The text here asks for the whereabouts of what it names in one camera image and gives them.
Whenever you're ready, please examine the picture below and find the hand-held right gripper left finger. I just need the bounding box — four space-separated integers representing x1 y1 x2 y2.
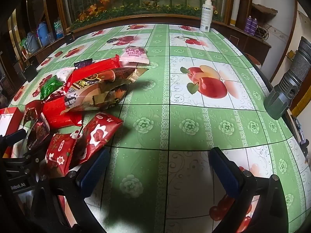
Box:
29 148 110 233

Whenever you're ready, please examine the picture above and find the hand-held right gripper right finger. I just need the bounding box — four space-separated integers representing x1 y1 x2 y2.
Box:
209 148 289 233

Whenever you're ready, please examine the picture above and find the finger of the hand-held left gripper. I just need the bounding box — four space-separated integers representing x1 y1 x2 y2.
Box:
0 129 27 148

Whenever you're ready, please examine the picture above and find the pink snack packet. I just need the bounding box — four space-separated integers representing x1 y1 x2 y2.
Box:
119 46 150 65

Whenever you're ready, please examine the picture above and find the red box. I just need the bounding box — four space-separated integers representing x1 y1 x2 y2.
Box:
0 107 24 158

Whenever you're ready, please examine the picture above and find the dark brown chocolate packet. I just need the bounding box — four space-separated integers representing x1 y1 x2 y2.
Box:
25 115 51 151

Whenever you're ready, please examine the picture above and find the small red brown packet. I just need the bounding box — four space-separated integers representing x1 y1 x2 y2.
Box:
23 107 38 124

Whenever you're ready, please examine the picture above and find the red white-flower snack packet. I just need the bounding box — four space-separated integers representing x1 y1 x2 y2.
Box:
73 112 124 166
45 131 82 177

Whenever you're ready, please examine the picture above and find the green foil snack packet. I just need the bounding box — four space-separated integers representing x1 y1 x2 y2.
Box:
40 76 64 100

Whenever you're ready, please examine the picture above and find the green fruit-print tablecloth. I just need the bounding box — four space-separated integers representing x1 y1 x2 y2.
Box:
7 24 310 233

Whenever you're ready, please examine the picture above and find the brown gold snack bag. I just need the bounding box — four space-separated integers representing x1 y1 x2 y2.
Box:
59 67 150 114

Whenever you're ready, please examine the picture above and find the white dotted snack packet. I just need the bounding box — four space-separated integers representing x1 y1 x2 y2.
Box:
55 67 78 82

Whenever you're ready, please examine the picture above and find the long red snack packet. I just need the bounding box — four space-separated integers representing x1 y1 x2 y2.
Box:
64 55 121 93

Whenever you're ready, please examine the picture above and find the dark purple snack packet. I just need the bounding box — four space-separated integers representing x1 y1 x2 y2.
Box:
73 59 93 69

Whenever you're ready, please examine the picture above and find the blue thermos jug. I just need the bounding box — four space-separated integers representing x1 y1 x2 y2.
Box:
36 21 50 47

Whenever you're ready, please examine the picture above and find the grey flashlight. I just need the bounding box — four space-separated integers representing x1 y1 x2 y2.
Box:
264 36 311 120

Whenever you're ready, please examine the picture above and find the red round stool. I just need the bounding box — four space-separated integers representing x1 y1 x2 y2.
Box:
244 53 263 70

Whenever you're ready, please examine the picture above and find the white spray bottle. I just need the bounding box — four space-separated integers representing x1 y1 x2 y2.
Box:
200 0 214 33

